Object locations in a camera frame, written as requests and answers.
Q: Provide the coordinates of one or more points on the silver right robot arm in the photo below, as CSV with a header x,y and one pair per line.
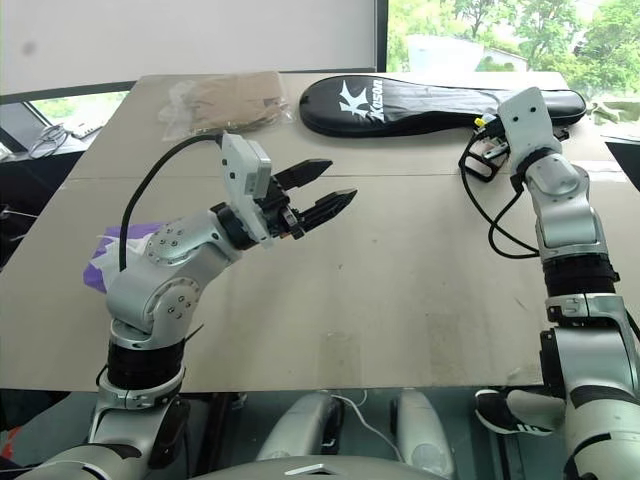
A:
x,y
570,220

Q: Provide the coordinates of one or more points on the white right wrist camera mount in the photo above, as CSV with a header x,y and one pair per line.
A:
x,y
525,120

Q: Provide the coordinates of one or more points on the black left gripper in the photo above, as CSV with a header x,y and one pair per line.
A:
x,y
280,215

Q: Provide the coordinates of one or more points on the dark flat object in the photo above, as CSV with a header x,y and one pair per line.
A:
x,y
627,162

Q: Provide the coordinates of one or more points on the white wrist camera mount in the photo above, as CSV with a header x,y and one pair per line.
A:
x,y
525,120
239,165

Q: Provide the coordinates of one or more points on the white flat device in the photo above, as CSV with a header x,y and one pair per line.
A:
x,y
85,127

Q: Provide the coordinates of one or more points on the silver robot leg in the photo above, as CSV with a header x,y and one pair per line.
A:
x,y
305,425
422,430

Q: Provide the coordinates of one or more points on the grey robot torso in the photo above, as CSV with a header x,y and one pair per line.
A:
x,y
320,470

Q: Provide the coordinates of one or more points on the black and white sneaker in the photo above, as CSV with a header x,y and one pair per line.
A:
x,y
495,417

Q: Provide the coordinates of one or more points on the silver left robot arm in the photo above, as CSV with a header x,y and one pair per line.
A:
x,y
170,245

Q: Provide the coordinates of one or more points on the dark window frame post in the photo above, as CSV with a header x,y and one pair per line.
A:
x,y
381,35

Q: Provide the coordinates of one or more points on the black racket bag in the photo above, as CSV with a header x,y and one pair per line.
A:
x,y
400,107

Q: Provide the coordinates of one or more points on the clear bag with brown paper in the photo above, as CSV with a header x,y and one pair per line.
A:
x,y
230,102

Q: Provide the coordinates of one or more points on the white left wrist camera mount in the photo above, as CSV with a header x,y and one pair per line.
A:
x,y
239,165

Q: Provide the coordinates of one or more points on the purple and white cloth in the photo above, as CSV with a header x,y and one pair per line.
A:
x,y
97,275

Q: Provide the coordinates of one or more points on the green cloth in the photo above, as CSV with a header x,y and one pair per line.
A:
x,y
617,115

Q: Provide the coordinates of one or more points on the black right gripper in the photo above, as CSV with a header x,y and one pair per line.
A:
x,y
492,137

